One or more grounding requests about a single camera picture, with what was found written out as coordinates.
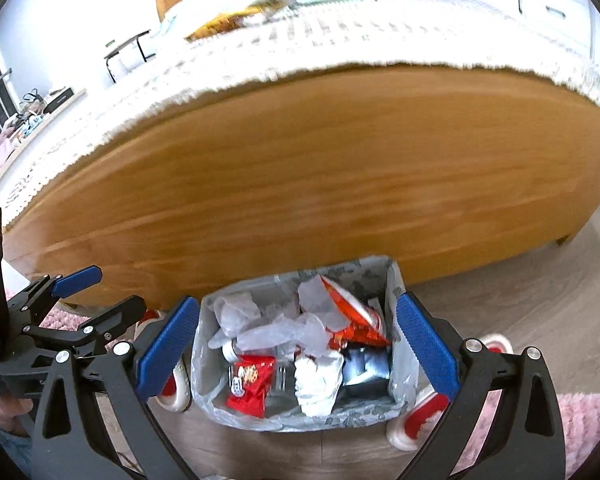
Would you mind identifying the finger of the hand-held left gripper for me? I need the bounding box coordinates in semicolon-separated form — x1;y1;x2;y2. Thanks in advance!
10;266;103;311
25;296;148;356

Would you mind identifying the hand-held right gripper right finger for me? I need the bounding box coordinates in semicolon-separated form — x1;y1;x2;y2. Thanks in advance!
396;292;566;480

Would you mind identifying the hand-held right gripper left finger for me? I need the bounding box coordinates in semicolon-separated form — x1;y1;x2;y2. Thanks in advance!
31;296;201;480

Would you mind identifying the crushed clear plastic bottle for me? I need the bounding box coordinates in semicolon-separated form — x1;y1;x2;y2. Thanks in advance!
221;337;301;403

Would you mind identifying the orange white snack bag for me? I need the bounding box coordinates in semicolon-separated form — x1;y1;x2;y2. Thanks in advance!
320;275;393;351

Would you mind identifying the red snack packet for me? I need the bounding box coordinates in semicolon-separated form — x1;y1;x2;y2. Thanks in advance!
226;354;277;418

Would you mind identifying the white plastic bag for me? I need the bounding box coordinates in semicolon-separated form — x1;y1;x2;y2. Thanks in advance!
294;350;345;417

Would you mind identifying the translucent plastic bag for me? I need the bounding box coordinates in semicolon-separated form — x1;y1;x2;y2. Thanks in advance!
237;280;351;361

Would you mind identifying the waste bin with leaf-print bag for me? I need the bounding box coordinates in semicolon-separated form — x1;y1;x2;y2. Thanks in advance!
190;255;421;433

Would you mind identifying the yellow snack packet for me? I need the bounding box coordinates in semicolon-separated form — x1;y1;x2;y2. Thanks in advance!
185;7;266;43

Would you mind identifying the person's left forearm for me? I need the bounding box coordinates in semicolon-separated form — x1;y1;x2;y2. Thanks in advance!
0;405;31;463

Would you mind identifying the person's left hand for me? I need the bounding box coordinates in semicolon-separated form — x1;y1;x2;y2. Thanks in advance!
0;396;36;433

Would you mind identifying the wooden window sill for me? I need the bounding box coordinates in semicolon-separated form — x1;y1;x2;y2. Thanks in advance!
0;87;88;201

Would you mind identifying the black box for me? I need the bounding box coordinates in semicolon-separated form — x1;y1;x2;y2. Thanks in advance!
45;87;76;111

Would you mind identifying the wooden bed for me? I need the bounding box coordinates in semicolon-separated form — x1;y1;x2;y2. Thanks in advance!
2;0;600;311

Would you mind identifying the black frame side table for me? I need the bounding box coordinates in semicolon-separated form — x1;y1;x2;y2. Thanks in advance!
104;30;158;83

